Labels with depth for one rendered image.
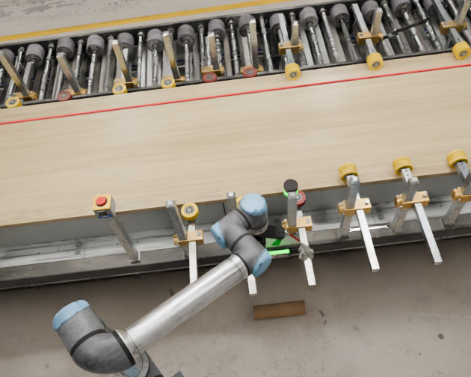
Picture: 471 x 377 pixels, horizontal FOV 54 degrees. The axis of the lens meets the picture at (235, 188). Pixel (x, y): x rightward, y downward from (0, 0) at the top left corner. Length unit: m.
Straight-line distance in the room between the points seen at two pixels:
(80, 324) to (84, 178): 1.13
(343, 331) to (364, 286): 0.31
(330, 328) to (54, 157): 1.80
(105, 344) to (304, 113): 1.58
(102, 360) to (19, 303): 1.97
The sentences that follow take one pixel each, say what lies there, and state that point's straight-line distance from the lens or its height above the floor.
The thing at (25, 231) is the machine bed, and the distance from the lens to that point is 2.61.
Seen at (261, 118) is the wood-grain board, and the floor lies 0.90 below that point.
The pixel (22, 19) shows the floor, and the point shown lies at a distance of 5.39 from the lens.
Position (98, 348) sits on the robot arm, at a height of 1.45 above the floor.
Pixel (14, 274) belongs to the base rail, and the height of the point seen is 0.70.
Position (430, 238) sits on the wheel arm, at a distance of 2.08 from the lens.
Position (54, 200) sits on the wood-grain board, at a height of 0.90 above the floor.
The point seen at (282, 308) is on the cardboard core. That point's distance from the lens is 2.81.
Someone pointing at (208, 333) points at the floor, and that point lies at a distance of 2.88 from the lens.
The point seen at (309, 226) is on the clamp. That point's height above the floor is 0.87.
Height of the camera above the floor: 2.73
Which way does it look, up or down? 56 degrees down
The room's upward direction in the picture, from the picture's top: 9 degrees counter-clockwise
